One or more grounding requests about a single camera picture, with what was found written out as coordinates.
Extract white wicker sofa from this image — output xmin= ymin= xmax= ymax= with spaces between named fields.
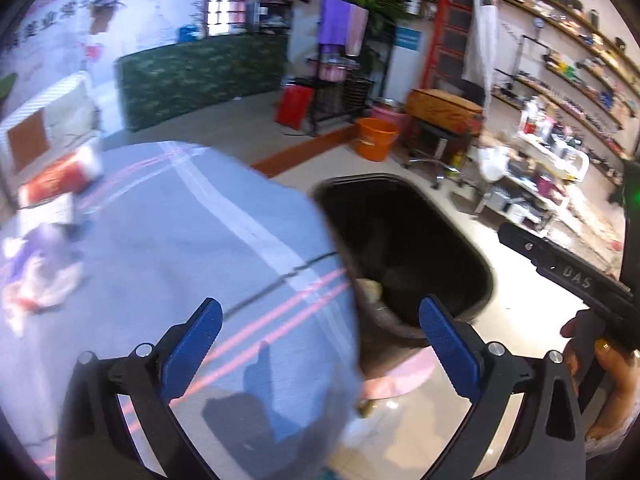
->
xmin=0 ymin=71 xmax=103 ymax=196

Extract green patterned counter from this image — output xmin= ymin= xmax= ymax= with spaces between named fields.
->
xmin=115 ymin=34 xmax=290 ymax=133

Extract beige plastic bag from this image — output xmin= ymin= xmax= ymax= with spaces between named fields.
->
xmin=357 ymin=280 xmax=386 ymax=303

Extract wall shelves with small bottles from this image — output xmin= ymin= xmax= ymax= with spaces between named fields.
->
xmin=492 ymin=0 xmax=640 ymax=161

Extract white hanging banner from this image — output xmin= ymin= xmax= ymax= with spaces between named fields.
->
xmin=462 ymin=0 xmax=501 ymax=91

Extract orange bucket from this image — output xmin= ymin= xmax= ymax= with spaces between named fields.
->
xmin=354 ymin=117 xmax=401 ymax=162

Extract purple towel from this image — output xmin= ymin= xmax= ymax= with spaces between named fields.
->
xmin=318 ymin=0 xmax=351 ymax=47

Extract black metal rack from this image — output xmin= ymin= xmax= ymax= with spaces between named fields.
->
xmin=300 ymin=35 xmax=396 ymax=136

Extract red bag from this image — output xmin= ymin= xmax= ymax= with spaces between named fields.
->
xmin=275 ymin=84 xmax=316 ymax=128

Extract orange cushion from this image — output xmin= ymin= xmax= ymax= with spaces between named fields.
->
xmin=6 ymin=110 xmax=51 ymax=171

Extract pink basin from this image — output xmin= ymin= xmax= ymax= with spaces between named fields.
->
xmin=370 ymin=100 xmax=413 ymax=133

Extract person's right hand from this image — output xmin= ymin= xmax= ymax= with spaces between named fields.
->
xmin=560 ymin=309 xmax=640 ymax=442

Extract black trash bin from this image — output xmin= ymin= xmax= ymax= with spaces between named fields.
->
xmin=307 ymin=172 xmax=496 ymax=381

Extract large wall poster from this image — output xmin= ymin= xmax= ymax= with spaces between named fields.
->
xmin=0 ymin=0 xmax=211 ymax=81

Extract pink towel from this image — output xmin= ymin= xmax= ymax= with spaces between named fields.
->
xmin=345 ymin=5 xmax=370 ymax=57

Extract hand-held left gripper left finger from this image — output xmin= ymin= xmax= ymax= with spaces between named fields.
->
xmin=55 ymin=297 xmax=223 ymax=480

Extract pink round mat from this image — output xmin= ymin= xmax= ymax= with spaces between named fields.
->
xmin=360 ymin=347 xmax=436 ymax=401

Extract black box on counter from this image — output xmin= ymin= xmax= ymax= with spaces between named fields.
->
xmin=255 ymin=2 xmax=293 ymax=36

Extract white plastic bag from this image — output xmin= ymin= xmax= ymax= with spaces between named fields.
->
xmin=2 ymin=240 xmax=83 ymax=331
xmin=477 ymin=146 xmax=510 ymax=183

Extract white paper packet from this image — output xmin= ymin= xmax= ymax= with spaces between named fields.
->
xmin=19 ymin=194 xmax=76 ymax=226

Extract striped blue bed sheet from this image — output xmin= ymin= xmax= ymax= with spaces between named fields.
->
xmin=0 ymin=140 xmax=363 ymax=480

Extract brown cushioned stool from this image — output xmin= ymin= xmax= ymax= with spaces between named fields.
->
xmin=402 ymin=88 xmax=485 ymax=191

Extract white cushion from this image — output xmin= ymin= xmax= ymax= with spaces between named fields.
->
xmin=45 ymin=92 xmax=96 ymax=146

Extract purple packet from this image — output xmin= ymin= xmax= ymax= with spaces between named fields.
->
xmin=30 ymin=222 xmax=83 ymax=261

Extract blue wall sign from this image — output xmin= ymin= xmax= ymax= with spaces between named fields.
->
xmin=395 ymin=27 xmax=422 ymax=52

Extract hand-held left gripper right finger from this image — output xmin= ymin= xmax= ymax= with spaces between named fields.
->
xmin=419 ymin=295 xmax=586 ymax=480

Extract white cart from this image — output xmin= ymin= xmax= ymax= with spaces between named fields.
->
xmin=475 ymin=105 xmax=588 ymax=226

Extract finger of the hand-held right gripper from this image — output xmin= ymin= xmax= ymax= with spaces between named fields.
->
xmin=498 ymin=223 xmax=551 ymax=271

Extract red ladder shelf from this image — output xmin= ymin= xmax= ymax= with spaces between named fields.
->
xmin=420 ymin=0 xmax=476 ymax=96

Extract tall banana plant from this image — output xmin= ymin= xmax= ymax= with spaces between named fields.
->
xmin=0 ymin=72 xmax=18 ymax=108

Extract white plastic bag on cart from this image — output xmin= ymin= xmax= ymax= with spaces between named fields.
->
xmin=477 ymin=146 xmax=510 ymax=183

